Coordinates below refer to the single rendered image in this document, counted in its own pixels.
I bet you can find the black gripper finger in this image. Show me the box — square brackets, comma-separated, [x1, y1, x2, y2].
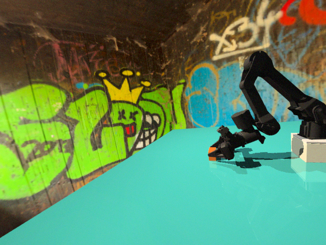
[210, 136, 223, 148]
[208, 144, 227, 159]

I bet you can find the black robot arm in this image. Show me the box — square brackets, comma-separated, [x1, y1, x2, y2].
[231, 51, 326, 144]

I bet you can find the orange block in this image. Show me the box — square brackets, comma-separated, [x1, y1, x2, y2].
[208, 147, 216, 161]

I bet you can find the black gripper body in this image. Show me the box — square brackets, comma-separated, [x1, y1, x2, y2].
[220, 132, 247, 160]

